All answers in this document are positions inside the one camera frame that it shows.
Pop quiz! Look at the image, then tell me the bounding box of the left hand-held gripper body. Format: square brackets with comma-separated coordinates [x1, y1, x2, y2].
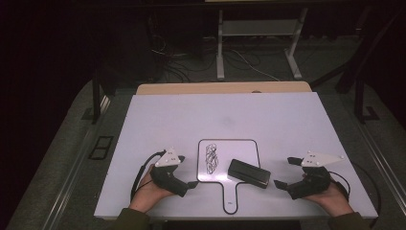
[149, 147, 190, 197]

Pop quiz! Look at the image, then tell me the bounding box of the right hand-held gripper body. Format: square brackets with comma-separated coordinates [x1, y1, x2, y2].
[286, 150, 345, 200]

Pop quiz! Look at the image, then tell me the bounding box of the black whiteboard eraser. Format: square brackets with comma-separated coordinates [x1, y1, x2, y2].
[227, 158, 272, 190]

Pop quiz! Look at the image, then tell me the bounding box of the white paddle whiteboard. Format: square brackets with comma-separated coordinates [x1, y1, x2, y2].
[196, 138, 261, 216]

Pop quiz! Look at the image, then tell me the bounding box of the person's right hand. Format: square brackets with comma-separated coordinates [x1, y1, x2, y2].
[302, 181, 354, 218]

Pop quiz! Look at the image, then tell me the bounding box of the person's left hand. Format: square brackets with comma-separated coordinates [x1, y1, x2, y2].
[128, 164, 175, 215]

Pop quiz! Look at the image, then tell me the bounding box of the white table cover board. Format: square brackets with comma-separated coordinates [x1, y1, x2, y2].
[93, 91, 379, 221]

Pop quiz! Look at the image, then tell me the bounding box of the wooden table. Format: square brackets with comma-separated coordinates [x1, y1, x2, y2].
[136, 80, 312, 96]

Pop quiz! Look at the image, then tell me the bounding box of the black metal stand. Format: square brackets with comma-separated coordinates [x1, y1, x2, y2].
[91, 61, 111, 126]
[353, 6, 381, 125]

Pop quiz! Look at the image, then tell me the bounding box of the white metal stand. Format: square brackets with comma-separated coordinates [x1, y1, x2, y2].
[215, 7, 309, 81]

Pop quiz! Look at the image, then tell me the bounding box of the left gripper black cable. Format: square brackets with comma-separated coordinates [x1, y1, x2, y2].
[129, 149, 167, 204]

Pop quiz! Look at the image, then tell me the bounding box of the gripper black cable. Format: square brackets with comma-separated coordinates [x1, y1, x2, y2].
[129, 149, 167, 204]
[328, 170, 351, 201]

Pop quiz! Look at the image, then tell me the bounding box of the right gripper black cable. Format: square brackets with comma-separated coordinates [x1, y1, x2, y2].
[328, 170, 351, 201]

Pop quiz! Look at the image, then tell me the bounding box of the thin black cable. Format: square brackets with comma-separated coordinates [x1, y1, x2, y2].
[350, 161, 383, 229]

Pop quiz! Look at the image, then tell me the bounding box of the black floor frame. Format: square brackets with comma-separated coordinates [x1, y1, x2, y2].
[87, 135, 115, 161]

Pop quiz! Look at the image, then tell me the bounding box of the bundle of floor cables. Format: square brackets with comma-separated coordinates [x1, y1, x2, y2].
[147, 15, 222, 84]

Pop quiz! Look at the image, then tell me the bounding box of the white floor cable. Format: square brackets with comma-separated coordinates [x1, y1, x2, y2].
[229, 47, 282, 82]

